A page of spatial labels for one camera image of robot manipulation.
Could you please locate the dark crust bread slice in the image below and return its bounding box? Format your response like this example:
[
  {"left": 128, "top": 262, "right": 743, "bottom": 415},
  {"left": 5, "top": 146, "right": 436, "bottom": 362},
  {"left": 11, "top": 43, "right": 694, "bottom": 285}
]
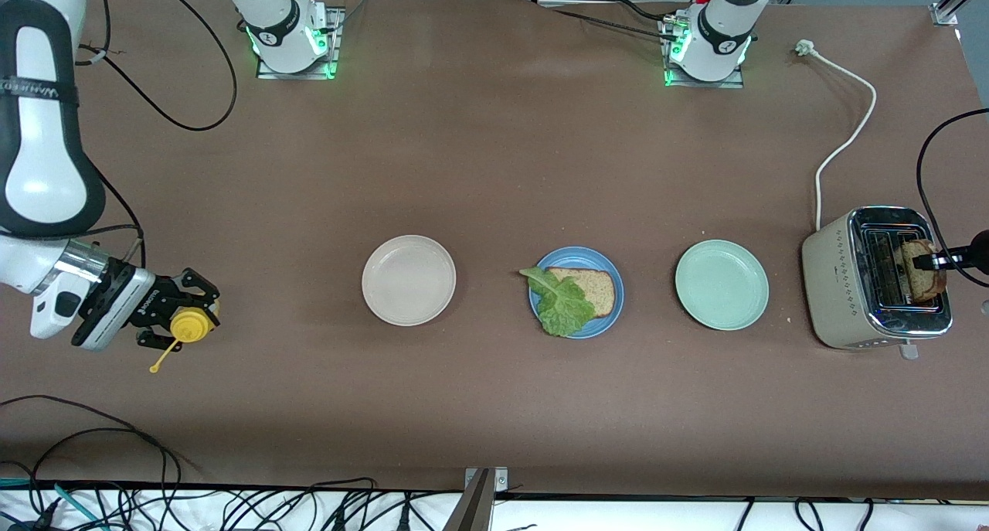
[{"left": 899, "top": 239, "right": 948, "bottom": 302}]

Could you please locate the yellow squeeze bottle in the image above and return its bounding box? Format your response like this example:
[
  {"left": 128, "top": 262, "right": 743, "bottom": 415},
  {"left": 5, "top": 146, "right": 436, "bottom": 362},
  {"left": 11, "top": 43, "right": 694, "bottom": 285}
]
[{"left": 149, "top": 298, "right": 222, "bottom": 375}]

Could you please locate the light brown bread slice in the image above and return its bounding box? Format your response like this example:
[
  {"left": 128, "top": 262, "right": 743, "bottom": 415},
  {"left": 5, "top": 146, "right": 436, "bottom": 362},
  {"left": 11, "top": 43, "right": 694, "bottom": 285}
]
[{"left": 545, "top": 267, "right": 617, "bottom": 319}]

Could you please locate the green lettuce leaf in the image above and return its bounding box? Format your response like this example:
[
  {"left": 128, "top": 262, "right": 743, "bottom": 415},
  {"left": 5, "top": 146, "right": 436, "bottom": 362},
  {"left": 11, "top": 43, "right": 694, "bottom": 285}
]
[{"left": 519, "top": 266, "right": 598, "bottom": 339}]

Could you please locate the white plate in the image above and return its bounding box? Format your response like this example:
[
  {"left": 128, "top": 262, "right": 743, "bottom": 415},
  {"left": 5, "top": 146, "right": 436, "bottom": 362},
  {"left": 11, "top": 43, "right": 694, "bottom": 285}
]
[{"left": 362, "top": 235, "right": 457, "bottom": 327}]

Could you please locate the pale green plate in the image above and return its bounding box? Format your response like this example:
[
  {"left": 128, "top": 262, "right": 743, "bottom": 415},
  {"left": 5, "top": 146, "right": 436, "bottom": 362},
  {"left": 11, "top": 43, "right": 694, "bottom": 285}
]
[{"left": 675, "top": 239, "right": 770, "bottom": 332}]

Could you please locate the blue plate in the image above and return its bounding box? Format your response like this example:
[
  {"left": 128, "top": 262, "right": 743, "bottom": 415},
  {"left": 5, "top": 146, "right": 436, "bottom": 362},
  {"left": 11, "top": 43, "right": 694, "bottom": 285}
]
[{"left": 528, "top": 246, "right": 625, "bottom": 339}]

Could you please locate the beige metal toaster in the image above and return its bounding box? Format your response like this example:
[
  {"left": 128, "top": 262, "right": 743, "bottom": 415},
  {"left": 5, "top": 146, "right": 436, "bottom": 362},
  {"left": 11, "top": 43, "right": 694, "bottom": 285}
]
[{"left": 801, "top": 206, "right": 953, "bottom": 360}]

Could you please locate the slanted aluminium profile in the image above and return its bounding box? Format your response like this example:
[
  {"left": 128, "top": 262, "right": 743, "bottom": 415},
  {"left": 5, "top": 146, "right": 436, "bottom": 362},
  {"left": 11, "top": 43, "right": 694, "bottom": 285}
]
[{"left": 931, "top": 0, "right": 989, "bottom": 28}]

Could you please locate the white lower shelf board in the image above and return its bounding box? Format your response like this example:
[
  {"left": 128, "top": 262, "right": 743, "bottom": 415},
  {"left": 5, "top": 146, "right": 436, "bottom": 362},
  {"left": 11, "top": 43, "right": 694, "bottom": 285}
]
[{"left": 0, "top": 485, "right": 989, "bottom": 531}]

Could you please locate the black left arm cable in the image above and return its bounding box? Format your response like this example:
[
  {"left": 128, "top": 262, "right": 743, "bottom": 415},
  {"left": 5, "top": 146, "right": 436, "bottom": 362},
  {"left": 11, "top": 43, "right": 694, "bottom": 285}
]
[{"left": 916, "top": 109, "right": 989, "bottom": 289}]

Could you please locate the long black looped cable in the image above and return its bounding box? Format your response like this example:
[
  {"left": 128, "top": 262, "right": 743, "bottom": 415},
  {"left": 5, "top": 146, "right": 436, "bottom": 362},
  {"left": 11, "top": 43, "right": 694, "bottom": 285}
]
[{"left": 0, "top": 395, "right": 185, "bottom": 516}]

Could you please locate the white toaster power cord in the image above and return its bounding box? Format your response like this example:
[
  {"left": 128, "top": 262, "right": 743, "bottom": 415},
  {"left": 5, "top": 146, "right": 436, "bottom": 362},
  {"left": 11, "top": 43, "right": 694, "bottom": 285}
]
[{"left": 795, "top": 39, "right": 879, "bottom": 232}]

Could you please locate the teal cable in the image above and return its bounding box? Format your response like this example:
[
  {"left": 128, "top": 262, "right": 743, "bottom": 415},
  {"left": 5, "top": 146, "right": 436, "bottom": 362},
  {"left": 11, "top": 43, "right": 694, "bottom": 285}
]
[{"left": 53, "top": 482, "right": 103, "bottom": 531}]

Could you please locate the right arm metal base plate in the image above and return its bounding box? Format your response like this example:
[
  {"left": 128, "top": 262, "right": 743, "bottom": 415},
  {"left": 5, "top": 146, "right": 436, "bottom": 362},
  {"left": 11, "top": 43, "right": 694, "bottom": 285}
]
[{"left": 257, "top": 7, "right": 342, "bottom": 80}]

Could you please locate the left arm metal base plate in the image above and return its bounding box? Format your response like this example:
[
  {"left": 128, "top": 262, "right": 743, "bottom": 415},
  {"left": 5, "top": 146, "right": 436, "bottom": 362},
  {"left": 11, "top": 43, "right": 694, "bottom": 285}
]
[{"left": 663, "top": 17, "right": 746, "bottom": 90}]

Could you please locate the aluminium frame post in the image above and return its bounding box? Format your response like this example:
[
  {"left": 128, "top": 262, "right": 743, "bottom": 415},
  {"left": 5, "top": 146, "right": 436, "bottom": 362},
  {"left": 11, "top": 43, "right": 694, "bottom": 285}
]
[{"left": 444, "top": 467, "right": 508, "bottom": 531}]

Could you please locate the black base power cable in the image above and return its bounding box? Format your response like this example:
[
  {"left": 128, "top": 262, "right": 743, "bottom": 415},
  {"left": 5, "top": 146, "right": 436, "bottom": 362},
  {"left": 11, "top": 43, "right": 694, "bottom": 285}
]
[{"left": 533, "top": 0, "right": 685, "bottom": 43}]

